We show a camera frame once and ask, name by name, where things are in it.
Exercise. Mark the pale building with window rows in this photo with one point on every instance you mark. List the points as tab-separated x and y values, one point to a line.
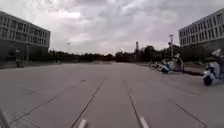
203	31

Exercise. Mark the distant tower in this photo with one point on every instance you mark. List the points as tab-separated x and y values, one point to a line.
137	46

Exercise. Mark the dark glass-fronted building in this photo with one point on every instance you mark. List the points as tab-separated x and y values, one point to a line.
23	38

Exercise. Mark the row of parked scooters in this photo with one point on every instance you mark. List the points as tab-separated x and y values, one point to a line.
166	66

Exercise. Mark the robot's own part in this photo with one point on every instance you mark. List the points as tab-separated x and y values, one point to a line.
82	124
144	123

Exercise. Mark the row of trees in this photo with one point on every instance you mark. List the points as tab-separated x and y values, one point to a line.
93	57

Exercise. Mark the grey paved plaza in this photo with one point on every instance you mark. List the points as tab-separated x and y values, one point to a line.
110	86

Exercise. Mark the thin lamp pole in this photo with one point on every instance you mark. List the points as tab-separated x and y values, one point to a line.
68	47

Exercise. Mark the pale pole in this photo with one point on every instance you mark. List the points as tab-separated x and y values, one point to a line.
171	46

